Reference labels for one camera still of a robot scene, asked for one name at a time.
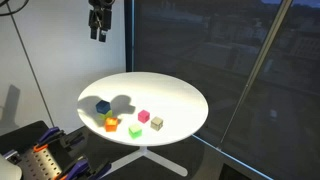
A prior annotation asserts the purple clamp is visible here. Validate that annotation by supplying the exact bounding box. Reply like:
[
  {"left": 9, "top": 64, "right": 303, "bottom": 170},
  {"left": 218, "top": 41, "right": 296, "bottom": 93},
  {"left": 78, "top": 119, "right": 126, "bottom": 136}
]
[
  {"left": 53, "top": 159, "right": 112, "bottom": 180},
  {"left": 32, "top": 126, "right": 85, "bottom": 154}
]

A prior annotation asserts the green block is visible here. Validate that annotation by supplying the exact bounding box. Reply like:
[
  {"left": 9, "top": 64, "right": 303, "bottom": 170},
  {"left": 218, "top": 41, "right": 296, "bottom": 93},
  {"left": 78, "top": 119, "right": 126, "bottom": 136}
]
[{"left": 129, "top": 124, "right": 142, "bottom": 139}]

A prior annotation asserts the blue block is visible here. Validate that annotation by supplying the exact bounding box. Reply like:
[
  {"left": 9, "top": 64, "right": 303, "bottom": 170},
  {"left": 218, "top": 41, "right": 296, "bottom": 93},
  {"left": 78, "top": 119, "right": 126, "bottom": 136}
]
[{"left": 96, "top": 100, "right": 111, "bottom": 114}]

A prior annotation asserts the pink block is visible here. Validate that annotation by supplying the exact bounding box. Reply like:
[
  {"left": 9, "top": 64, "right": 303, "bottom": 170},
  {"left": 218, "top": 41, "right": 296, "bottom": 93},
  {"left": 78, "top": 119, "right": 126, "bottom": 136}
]
[{"left": 138, "top": 110, "right": 150, "bottom": 123}]

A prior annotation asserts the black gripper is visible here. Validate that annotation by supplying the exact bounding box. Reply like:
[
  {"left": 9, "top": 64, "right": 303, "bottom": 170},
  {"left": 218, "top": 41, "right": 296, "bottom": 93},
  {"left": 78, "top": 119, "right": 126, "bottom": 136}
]
[{"left": 88, "top": 0, "right": 112, "bottom": 42}]

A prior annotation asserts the purple clamp upper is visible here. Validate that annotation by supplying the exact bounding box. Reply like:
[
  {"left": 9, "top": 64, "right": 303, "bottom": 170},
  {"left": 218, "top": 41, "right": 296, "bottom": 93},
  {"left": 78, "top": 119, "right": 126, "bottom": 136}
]
[{"left": 32, "top": 126, "right": 85, "bottom": 154}]

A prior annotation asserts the yellow-green block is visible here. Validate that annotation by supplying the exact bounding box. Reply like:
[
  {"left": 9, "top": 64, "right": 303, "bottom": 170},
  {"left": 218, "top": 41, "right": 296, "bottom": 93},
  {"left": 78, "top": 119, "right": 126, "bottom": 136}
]
[{"left": 98, "top": 110, "right": 113, "bottom": 120}]

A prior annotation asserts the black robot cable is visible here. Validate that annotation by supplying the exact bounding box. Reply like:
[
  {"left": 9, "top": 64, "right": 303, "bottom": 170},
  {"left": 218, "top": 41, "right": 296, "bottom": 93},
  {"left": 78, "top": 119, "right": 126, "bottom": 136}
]
[{"left": 0, "top": 0, "right": 30, "bottom": 17}]

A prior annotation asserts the grey translucent block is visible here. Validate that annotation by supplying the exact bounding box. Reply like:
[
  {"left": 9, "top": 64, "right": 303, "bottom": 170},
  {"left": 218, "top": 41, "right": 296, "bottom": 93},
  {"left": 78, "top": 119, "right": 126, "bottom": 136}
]
[{"left": 150, "top": 117, "right": 163, "bottom": 131}]

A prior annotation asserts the round white table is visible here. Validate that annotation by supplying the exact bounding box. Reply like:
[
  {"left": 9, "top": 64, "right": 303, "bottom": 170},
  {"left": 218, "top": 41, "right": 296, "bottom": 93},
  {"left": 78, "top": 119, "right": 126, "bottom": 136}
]
[{"left": 77, "top": 72, "right": 208, "bottom": 176}]

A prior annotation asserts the perforated metal plate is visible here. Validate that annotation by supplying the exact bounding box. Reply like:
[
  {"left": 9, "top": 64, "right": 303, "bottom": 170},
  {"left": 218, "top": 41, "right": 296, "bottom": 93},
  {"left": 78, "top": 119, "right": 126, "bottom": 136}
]
[{"left": 18, "top": 148, "right": 62, "bottom": 180}]

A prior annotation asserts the orange block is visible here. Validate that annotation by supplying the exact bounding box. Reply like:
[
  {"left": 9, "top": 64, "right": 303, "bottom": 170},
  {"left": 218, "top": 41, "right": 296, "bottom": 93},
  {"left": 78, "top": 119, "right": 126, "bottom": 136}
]
[{"left": 104, "top": 118, "right": 118, "bottom": 132}]

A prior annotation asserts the purple clamp lower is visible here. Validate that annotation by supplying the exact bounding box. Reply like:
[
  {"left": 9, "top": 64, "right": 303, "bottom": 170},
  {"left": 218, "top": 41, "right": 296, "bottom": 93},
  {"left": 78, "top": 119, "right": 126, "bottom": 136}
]
[{"left": 53, "top": 159, "right": 112, "bottom": 180}]

